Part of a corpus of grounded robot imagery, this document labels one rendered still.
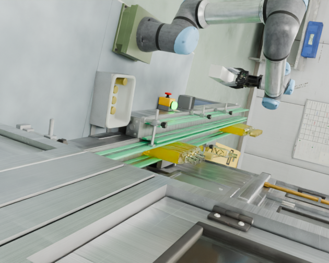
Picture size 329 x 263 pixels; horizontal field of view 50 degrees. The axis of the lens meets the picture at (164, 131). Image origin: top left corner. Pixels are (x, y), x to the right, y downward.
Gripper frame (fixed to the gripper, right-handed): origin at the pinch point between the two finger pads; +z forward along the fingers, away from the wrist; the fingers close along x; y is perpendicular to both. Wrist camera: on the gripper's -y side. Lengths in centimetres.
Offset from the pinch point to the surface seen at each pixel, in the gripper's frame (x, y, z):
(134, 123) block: 33, 39, 23
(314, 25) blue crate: -174, -471, 9
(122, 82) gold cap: 17, 49, 28
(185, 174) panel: 54, 8, 5
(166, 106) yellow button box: 22.0, -0.7, 28.2
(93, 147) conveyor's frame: 44, 69, 22
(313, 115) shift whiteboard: -30, -555, -22
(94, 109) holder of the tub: 31, 59, 32
